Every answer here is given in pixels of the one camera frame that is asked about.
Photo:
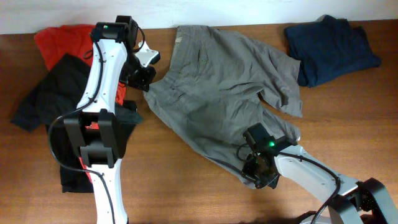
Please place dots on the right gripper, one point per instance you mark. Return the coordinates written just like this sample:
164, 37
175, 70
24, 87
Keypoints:
270, 182

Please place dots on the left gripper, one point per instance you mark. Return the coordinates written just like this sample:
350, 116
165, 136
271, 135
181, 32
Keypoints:
143, 81

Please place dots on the grey shorts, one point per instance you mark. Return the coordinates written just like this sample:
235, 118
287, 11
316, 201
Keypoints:
221, 82

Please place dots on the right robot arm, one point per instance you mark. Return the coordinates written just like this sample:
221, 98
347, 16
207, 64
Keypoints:
344, 199

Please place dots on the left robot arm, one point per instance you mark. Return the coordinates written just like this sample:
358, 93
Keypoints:
97, 136

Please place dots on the black t-shirt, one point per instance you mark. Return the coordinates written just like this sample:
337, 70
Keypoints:
27, 117

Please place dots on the red t-shirt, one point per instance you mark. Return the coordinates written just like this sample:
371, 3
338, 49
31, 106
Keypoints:
63, 50

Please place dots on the folded navy blue garment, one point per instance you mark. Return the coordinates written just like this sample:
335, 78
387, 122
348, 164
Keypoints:
329, 49

